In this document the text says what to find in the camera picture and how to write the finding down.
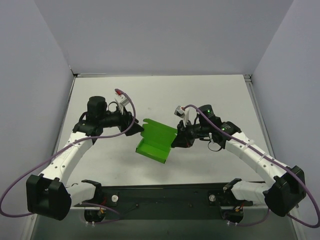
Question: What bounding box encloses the green paper box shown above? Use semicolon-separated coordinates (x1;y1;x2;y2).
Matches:
135;118;177;164

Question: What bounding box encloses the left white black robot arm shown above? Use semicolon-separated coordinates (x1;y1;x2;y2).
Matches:
26;89;144;221

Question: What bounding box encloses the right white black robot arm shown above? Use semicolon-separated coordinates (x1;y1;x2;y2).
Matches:
171;104;306;217

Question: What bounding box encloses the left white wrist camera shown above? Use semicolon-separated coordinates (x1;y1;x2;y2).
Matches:
114;89;130;113

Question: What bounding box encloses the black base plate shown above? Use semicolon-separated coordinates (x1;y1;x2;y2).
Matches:
84;183;252;223

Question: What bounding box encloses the aluminium frame rail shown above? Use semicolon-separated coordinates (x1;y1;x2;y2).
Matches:
243;74;275;158

